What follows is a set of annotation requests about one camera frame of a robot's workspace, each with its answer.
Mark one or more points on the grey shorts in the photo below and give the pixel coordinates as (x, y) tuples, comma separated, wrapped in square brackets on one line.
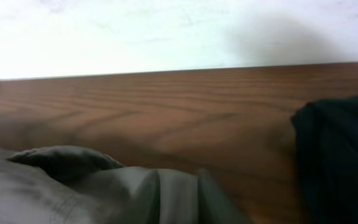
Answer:
[(71, 184)]

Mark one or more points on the navy blue folded garment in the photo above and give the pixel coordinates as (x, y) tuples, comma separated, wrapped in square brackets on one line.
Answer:
[(326, 155)]

